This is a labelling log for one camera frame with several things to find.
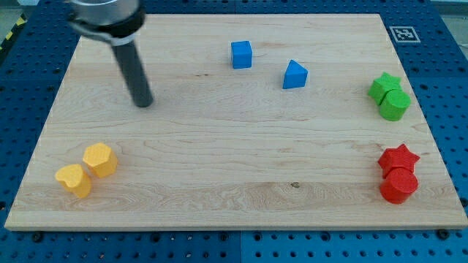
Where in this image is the light wooden board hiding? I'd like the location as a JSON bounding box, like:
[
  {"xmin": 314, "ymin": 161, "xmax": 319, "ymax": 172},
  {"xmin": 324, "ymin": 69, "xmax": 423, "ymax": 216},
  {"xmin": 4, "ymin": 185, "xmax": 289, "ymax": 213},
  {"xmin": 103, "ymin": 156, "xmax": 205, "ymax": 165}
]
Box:
[{"xmin": 5, "ymin": 14, "xmax": 467, "ymax": 232}]

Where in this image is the red cylinder block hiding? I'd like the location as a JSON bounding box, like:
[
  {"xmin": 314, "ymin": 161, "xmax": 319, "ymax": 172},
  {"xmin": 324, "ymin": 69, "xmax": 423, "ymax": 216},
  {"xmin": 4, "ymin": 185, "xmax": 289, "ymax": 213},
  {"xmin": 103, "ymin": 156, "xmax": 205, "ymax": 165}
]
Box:
[{"xmin": 380, "ymin": 168, "xmax": 419, "ymax": 205}]

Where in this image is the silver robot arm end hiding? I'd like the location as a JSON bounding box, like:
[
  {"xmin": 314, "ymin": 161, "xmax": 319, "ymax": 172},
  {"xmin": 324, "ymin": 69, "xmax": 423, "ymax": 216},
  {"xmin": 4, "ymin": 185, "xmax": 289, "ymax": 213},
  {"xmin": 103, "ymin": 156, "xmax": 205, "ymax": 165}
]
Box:
[{"xmin": 67, "ymin": 0, "xmax": 146, "ymax": 46}]

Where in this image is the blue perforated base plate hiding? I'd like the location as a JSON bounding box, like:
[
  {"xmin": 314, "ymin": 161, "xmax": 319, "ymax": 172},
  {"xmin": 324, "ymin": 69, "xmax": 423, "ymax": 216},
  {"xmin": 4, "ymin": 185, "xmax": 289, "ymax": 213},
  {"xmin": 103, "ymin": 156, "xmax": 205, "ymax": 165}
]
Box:
[{"xmin": 1, "ymin": 1, "xmax": 467, "ymax": 262}]

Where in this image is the blue cube block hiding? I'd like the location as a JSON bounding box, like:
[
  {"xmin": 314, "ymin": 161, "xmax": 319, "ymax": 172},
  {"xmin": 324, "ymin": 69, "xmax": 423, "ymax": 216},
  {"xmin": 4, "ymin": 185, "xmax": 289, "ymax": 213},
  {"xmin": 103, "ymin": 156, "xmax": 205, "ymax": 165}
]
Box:
[{"xmin": 231, "ymin": 40, "xmax": 253, "ymax": 69}]

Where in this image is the blue triangular prism block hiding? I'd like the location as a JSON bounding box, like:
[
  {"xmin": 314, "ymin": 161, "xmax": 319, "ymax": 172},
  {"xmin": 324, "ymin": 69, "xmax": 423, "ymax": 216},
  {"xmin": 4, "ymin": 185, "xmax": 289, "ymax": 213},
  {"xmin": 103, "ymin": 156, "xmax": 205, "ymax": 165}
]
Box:
[{"xmin": 282, "ymin": 60, "xmax": 309, "ymax": 89}]

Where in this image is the yellow hexagon block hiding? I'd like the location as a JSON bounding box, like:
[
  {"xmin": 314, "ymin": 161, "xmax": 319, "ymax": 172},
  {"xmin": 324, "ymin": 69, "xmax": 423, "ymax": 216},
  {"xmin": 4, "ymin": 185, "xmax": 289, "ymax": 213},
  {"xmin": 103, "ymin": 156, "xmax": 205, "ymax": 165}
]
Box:
[{"xmin": 83, "ymin": 142, "xmax": 118, "ymax": 178}]

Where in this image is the yellow heart block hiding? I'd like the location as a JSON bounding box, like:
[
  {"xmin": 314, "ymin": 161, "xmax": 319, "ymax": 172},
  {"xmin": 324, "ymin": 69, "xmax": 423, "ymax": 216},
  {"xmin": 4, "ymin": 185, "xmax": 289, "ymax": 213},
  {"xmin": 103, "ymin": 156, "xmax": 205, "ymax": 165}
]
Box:
[{"xmin": 55, "ymin": 164, "xmax": 91, "ymax": 198}]

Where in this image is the green star block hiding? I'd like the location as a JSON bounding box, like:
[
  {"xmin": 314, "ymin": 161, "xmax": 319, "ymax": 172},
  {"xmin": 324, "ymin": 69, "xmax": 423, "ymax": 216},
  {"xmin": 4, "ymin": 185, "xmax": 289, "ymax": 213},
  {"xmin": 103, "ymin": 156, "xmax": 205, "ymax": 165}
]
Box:
[{"xmin": 368, "ymin": 72, "xmax": 401, "ymax": 105}]

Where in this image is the red star block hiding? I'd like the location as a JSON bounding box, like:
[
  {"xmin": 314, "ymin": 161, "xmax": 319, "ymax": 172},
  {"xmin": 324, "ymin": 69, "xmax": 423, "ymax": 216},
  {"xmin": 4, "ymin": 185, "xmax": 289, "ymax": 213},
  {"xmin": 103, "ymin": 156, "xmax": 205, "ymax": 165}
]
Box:
[{"xmin": 377, "ymin": 144, "xmax": 420, "ymax": 179}]

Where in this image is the green cylinder block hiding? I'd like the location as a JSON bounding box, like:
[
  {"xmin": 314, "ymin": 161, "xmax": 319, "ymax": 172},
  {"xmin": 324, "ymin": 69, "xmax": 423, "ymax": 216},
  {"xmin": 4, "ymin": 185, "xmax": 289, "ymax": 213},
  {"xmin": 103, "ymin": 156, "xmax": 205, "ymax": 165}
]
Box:
[{"xmin": 380, "ymin": 89, "xmax": 411, "ymax": 121}]

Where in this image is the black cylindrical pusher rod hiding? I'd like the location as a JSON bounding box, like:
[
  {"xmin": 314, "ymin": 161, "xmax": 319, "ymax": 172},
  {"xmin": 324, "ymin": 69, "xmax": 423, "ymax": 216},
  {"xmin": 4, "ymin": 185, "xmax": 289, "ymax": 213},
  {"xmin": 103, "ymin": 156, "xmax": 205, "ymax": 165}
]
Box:
[{"xmin": 111, "ymin": 41, "xmax": 154, "ymax": 107}]

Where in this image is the white fiducial marker tag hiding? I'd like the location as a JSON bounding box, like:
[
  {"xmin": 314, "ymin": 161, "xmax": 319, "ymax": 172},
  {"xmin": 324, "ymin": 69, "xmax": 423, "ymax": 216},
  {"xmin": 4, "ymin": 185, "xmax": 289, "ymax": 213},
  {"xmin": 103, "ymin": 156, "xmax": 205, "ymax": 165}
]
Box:
[{"xmin": 390, "ymin": 26, "xmax": 420, "ymax": 43}]

